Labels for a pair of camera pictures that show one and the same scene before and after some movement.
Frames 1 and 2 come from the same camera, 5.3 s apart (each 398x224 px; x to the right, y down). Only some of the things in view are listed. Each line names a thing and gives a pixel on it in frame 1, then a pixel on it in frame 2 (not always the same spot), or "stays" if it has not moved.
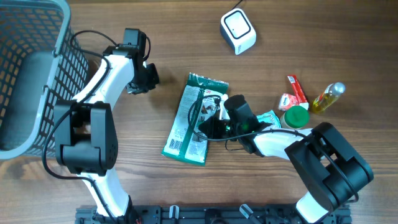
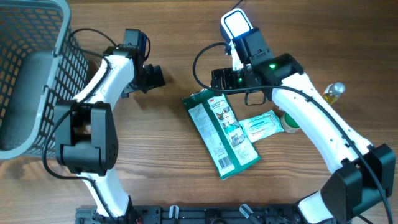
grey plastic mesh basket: [43, 69] stays
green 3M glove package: [200, 102] → [231, 148]
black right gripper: [213, 132] → [227, 74]
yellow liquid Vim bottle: [330, 94] stays
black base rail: [206, 214] stays
